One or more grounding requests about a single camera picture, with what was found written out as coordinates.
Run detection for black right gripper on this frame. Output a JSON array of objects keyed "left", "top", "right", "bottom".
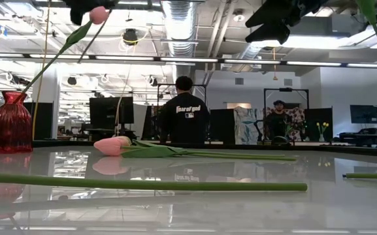
[{"left": 244, "top": 0, "right": 331, "bottom": 45}]

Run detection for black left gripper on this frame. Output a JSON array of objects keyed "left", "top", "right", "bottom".
[{"left": 62, "top": 0, "right": 117, "bottom": 27}]

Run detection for background desk with printer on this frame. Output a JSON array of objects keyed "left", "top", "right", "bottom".
[{"left": 337, "top": 127, "right": 377, "bottom": 148}]

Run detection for long green foreground stem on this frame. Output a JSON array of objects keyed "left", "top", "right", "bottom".
[{"left": 0, "top": 170, "right": 308, "bottom": 193}]

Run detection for white blue-leaf curtain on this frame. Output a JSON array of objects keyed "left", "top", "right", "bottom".
[{"left": 234, "top": 106, "right": 267, "bottom": 146}]

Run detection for black partition panel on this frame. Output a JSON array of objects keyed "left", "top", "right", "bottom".
[
  {"left": 303, "top": 107, "right": 334, "bottom": 142},
  {"left": 22, "top": 101, "right": 55, "bottom": 142},
  {"left": 209, "top": 108, "right": 236, "bottom": 146}
]

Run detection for long ceiling light strip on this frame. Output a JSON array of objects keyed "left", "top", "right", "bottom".
[{"left": 0, "top": 52, "right": 377, "bottom": 69}]

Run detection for black computer monitor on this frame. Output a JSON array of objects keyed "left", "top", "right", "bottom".
[{"left": 88, "top": 96, "right": 135, "bottom": 141}]

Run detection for black ceiling dome camera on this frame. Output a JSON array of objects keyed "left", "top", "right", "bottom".
[{"left": 122, "top": 28, "right": 139, "bottom": 46}]

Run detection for round ceiling fixture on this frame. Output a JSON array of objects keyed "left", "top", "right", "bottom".
[{"left": 232, "top": 8, "right": 246, "bottom": 24}]

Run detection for black aluminium table frame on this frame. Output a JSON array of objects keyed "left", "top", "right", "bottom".
[{"left": 31, "top": 139, "right": 377, "bottom": 157}]

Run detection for floral patterned curtain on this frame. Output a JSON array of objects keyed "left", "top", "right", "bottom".
[{"left": 265, "top": 106, "right": 306, "bottom": 138}]

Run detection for wide silver ceiling duct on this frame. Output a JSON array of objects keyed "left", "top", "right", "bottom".
[{"left": 160, "top": 0, "right": 199, "bottom": 106}]

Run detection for person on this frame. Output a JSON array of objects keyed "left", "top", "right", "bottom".
[
  {"left": 157, "top": 75, "right": 211, "bottom": 145},
  {"left": 263, "top": 99, "right": 296, "bottom": 142}
]

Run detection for yellow tulips in small vase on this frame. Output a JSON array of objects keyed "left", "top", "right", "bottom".
[{"left": 315, "top": 121, "right": 330, "bottom": 142}]

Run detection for dark wall screen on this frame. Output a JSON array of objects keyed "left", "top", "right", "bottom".
[{"left": 350, "top": 104, "right": 377, "bottom": 125}]

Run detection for beige hanging cable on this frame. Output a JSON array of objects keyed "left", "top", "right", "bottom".
[{"left": 114, "top": 63, "right": 133, "bottom": 137}]

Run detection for red artificial tulip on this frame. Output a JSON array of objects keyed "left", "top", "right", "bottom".
[{"left": 354, "top": 0, "right": 377, "bottom": 78}]

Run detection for red ribbed glass vase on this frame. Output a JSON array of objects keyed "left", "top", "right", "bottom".
[{"left": 0, "top": 91, "right": 34, "bottom": 155}]

